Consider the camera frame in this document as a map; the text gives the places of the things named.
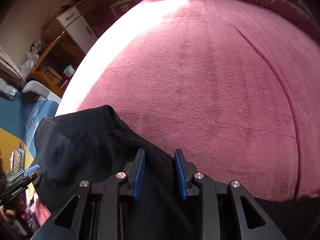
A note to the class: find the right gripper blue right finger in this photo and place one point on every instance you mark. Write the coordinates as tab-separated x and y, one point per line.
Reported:
185	171

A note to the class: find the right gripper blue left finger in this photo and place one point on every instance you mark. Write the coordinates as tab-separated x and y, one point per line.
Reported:
135	172

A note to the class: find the black pants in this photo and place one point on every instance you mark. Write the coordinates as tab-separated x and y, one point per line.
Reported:
83	185

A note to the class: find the person's left hand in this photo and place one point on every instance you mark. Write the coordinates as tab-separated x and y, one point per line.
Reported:
16	209

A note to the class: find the blue floor mat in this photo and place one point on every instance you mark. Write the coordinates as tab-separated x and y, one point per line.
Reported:
21	116

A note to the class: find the pink fleece bed sheet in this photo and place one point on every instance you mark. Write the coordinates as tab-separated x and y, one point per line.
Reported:
234	85

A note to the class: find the yellow wooden chair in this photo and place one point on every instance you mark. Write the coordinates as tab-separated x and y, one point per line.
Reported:
44	70

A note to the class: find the white wooden cabinet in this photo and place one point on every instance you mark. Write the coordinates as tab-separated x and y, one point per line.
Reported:
78	29

